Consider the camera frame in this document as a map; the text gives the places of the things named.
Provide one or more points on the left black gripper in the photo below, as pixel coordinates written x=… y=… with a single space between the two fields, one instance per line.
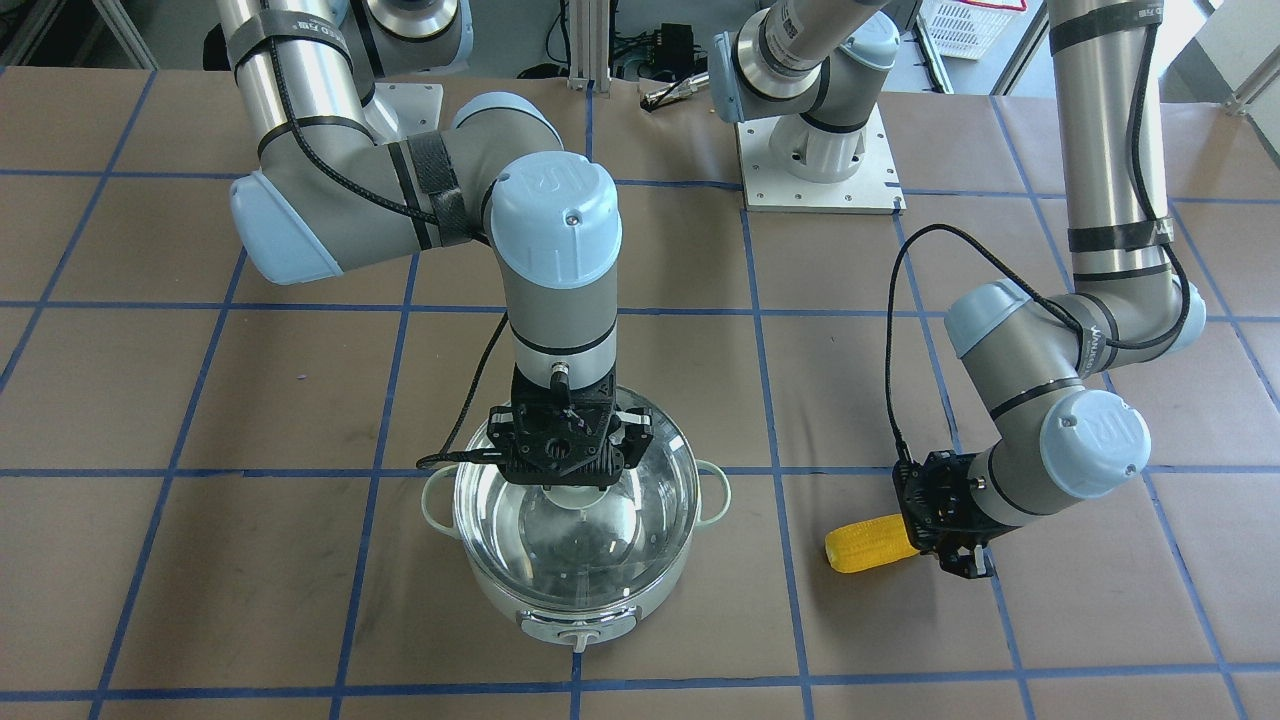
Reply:
x=966 y=563

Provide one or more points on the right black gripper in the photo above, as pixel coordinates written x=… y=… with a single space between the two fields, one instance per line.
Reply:
x=634 y=440

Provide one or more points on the glass pot lid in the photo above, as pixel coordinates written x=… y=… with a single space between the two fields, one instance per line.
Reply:
x=581 y=546

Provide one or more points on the yellow corn cob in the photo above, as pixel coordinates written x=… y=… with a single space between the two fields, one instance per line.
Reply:
x=869 y=544

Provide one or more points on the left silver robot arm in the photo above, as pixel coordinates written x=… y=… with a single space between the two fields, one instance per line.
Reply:
x=811 y=65

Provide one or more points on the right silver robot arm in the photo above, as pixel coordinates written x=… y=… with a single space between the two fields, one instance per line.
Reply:
x=343 y=183

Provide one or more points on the pale green cooking pot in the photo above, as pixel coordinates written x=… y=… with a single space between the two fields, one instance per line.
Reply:
x=579 y=626

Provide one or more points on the white plastic basket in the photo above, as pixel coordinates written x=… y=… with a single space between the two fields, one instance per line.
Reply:
x=968 y=29

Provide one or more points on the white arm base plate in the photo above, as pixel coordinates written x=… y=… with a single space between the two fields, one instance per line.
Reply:
x=788 y=165

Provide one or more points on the aluminium frame post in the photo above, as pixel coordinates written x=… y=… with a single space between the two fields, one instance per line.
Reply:
x=589 y=44

